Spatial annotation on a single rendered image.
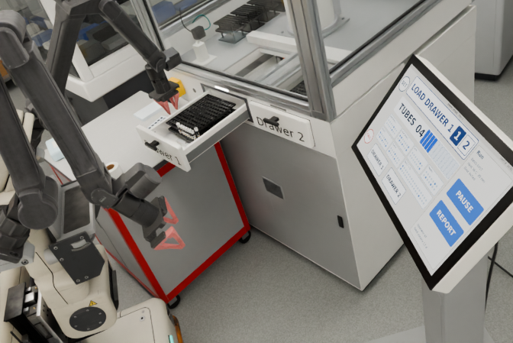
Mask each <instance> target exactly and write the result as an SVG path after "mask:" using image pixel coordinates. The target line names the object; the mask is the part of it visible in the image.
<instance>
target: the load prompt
mask: <svg viewBox="0 0 513 343"><path fill-rule="evenodd" d="M405 93H406V94H407V95H408V97H409V98H410V99H411V100H412V101H413V103H415V104H416V106H417V107H418V108H419V109H420V110H421V112H422V113H423V114H424V115H425V116H426V118H427V119H428V120H429V121H430V123H431V124H432V125H433V126H434V127H435V128H436V129H437V130H438V131H439V133H440V134H441V135H442V136H443V137H444V139H445V140H446V141H447V142H448V144H449V145H450V146H451V147H452V148H453V149H454V150H455V151H456V153H457V154H458V155H459V156H460V157H461V159H462V160H463V161H464V160H465V159H466V158H467V157H468V155H469V154H470V153H471V151H472V150H473V149H474V147H475V146H476V145H477V144H478V143H479V142H480V140H479V139H478V138H477V137H476V136H475V135H474V134H473V133H472V132H471V131H470V130H469V129H468V128H467V127H466V126H465V125H464V124H463V123H462V122H461V120H459V119H458V117H457V116H455V114H454V113H452V111H451V110H449V108H448V107H447V106H446V105H445V104H444V103H443V102H442V101H441V100H440V99H439V98H438V97H437V96H436V95H435V94H434V93H433V92H432V91H431V89H430V88H429V87H428V86H427V85H426V84H425V83H424V82H423V81H422V80H421V79H420V78H419V77H418V76H416V77H415V79H414V81H413V82H412V83H411V85H410V86H409V87H408V89H407V91H406V92H405Z"/></svg>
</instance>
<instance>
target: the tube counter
mask: <svg viewBox="0 0 513 343"><path fill-rule="evenodd" d="M411 134H412V135H413V136H414V138H415V139H416V140H417V142H418V143H419V144H420V145H421V147H422V148H423V149H424V151H425V152H426V153H427V155H428V156H429V157H430V158H431V160H432V161H433V162H434V164H435V165H436V167H437V168H438V169H439V171H440V172H441V173H442V174H443V175H444V177H445V178H446V180H449V178H450V177H451V176H452V175H453V174H454V172H455V171H456V170H457V168H458V167H459V166H460V164H459V162H458V161H457V160H456V159H455V157H454V156H453V155H452V154H451V152H449V151H448V149H447V148H446V147H445V146H444V144H443V143H442V142H441V141H440V139H439V138H438V137H437V136H436V134H435V133H434V132H433V131H432V130H431V129H430V128H429V127H428V125H427V124H426V123H425V122H424V120H423V119H421V121H420V122H419V124H418V125H417V127H416V128H415V130H413V132H412V133H411Z"/></svg>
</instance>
